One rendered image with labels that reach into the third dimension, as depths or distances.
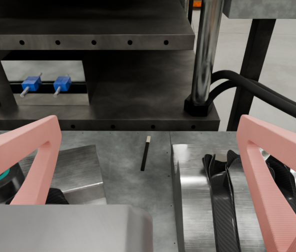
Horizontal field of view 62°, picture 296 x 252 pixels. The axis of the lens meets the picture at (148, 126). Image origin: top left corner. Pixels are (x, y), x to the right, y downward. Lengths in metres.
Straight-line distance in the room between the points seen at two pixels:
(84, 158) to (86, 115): 0.37
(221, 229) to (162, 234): 0.14
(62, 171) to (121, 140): 0.27
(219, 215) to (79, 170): 0.27
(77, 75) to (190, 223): 0.63
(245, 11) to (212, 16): 0.19
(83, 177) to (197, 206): 0.22
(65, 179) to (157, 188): 0.22
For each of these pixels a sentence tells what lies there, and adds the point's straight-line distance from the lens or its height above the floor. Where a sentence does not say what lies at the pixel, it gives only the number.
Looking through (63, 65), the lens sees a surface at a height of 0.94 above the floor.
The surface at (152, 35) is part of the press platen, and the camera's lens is 0.82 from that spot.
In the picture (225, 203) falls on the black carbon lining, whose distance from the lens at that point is 0.47.
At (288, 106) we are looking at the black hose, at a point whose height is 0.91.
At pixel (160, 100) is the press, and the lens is 0.95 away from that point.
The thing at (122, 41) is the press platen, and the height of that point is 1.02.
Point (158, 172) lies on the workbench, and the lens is 0.65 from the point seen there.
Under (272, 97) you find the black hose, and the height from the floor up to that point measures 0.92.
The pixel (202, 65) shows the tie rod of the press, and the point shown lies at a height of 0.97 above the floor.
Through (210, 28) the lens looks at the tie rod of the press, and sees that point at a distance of 0.76.
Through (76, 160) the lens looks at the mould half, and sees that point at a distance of 0.54.
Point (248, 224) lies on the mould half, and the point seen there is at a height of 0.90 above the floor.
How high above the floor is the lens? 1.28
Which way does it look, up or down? 37 degrees down
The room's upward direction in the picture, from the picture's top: straight up
